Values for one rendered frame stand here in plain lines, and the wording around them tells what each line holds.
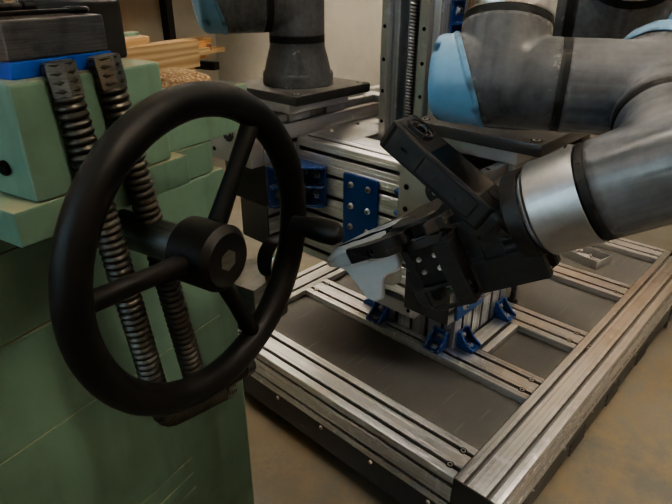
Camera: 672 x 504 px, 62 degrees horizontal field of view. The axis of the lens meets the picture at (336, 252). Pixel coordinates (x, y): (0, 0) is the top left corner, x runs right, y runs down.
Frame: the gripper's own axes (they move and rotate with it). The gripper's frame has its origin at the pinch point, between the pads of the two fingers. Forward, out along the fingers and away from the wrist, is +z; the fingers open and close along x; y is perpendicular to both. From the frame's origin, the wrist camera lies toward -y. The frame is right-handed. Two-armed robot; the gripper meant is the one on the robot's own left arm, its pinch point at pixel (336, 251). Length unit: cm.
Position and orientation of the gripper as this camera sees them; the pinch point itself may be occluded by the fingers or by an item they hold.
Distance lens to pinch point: 56.0
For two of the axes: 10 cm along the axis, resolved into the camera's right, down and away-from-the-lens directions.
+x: 5.2, -3.8, 7.7
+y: 4.3, 8.9, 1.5
